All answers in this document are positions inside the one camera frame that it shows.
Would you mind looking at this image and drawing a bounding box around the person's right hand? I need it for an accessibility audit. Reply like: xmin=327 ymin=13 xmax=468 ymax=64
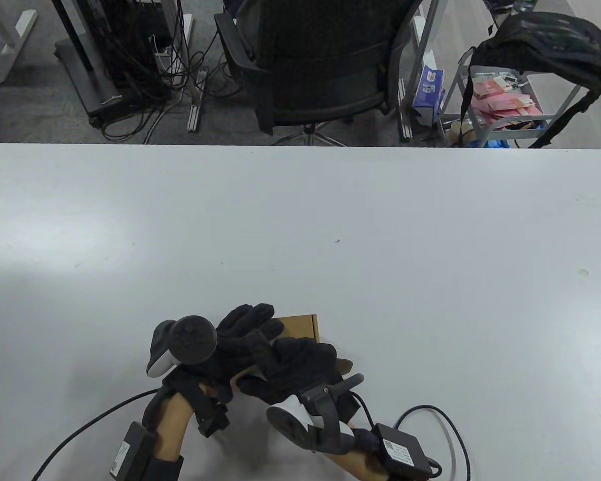
xmin=236 ymin=337 xmax=362 ymax=427

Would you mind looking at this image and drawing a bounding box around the person's left hand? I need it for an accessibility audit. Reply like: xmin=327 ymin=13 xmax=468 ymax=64
xmin=163 ymin=302 xmax=286 ymax=437

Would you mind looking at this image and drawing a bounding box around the small brown cardboard mailer box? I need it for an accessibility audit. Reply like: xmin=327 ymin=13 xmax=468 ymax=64
xmin=230 ymin=314 xmax=354 ymax=396

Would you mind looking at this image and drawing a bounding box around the person's left forearm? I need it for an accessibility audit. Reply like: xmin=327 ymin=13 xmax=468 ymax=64
xmin=140 ymin=386 xmax=231 ymax=481

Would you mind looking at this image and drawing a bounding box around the black wrist sensor box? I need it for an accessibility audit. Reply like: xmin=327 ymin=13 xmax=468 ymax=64
xmin=109 ymin=422 xmax=159 ymax=479
xmin=371 ymin=423 xmax=431 ymax=476

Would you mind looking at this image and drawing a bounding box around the dark grey white hand controller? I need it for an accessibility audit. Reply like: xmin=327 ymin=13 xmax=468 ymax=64
xmin=147 ymin=316 xmax=217 ymax=378
xmin=266 ymin=373 xmax=366 ymax=454

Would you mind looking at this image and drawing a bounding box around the black mesh office chair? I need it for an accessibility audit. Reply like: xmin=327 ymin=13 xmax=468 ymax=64
xmin=214 ymin=0 xmax=426 ymax=147

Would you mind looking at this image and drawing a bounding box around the grey metal stand base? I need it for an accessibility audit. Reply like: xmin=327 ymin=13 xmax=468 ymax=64
xmin=50 ymin=0 xmax=131 ymax=126

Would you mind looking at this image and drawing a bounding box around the white power strip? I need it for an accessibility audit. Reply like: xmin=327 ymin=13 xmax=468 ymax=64
xmin=153 ymin=13 xmax=196 ymax=86

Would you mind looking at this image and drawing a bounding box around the blue and white carton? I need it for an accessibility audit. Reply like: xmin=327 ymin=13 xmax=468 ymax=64
xmin=412 ymin=65 xmax=446 ymax=126

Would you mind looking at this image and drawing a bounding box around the black computer tower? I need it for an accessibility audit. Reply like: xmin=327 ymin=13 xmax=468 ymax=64
xmin=98 ymin=0 xmax=176 ymax=101

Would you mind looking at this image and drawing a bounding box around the grey metal cart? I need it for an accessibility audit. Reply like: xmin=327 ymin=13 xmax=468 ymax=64
xmin=438 ymin=48 xmax=584 ymax=149

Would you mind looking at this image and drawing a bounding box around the stack of pink packets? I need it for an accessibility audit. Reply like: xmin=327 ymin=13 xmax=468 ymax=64
xmin=471 ymin=73 xmax=544 ymax=128

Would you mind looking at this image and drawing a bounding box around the white desk leg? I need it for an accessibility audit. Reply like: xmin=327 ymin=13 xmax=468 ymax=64
xmin=0 ymin=0 xmax=38 ymax=83
xmin=410 ymin=0 xmax=439 ymax=66

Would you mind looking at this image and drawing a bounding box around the black backpack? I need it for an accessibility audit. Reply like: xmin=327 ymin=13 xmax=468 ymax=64
xmin=461 ymin=11 xmax=601 ymax=149

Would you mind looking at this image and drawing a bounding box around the black sensor cable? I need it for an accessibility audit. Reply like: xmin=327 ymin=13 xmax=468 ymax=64
xmin=33 ymin=390 xmax=158 ymax=481
xmin=353 ymin=393 xmax=472 ymax=481

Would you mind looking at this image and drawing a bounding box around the aluminium rail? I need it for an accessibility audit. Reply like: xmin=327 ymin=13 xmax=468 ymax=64
xmin=188 ymin=70 xmax=207 ymax=133
xmin=396 ymin=78 xmax=413 ymax=141

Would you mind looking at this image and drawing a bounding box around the tangle of black cables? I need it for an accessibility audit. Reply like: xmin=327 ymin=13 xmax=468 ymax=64
xmin=100 ymin=0 xmax=246 ymax=143

